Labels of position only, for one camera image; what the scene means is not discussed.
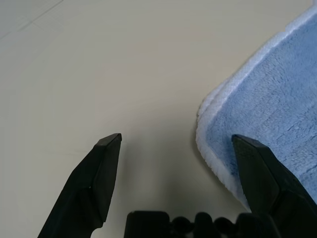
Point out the light blue terry towel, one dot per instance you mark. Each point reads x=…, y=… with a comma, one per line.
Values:
x=272, y=99

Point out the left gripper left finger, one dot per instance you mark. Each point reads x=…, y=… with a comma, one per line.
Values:
x=84, y=188

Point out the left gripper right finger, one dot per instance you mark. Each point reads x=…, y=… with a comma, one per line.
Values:
x=267, y=178

